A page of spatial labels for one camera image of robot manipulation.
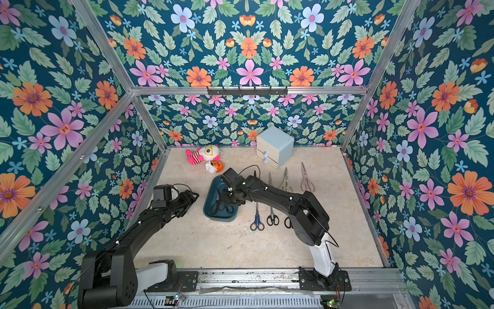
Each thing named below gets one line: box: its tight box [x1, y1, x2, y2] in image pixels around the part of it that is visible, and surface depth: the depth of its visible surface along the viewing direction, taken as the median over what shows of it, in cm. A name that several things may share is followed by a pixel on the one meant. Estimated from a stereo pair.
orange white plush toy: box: [205, 160, 224, 174], surface depth 107 cm
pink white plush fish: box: [185, 144, 224, 166], surface depth 110 cm
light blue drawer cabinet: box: [256, 126, 295, 169], surface depth 107 cm
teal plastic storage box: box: [202, 175, 240, 223], surface depth 95 cm
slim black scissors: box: [266, 206, 280, 226], surface depth 92 cm
